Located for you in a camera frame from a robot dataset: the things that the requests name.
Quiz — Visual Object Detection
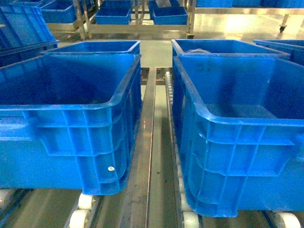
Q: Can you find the stainless steel shelf rack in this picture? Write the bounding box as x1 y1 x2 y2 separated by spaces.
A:
0 68 304 228

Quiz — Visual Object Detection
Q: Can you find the blue crate rear right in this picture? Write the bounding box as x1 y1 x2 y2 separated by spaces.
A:
171 39 290 60

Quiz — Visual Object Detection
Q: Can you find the blue crate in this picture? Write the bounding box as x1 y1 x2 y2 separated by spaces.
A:
171 39 290 60
41 40 140 55
172 55 304 217
0 54 142 195

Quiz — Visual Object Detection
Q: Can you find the blue crate rear left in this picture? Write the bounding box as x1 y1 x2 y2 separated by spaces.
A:
41 40 140 55

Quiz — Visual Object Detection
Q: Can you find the blue crate front left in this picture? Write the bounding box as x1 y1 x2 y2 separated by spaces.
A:
0 54 142 195

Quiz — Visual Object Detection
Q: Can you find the blue crate front right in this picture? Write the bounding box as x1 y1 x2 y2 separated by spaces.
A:
172 55 304 217

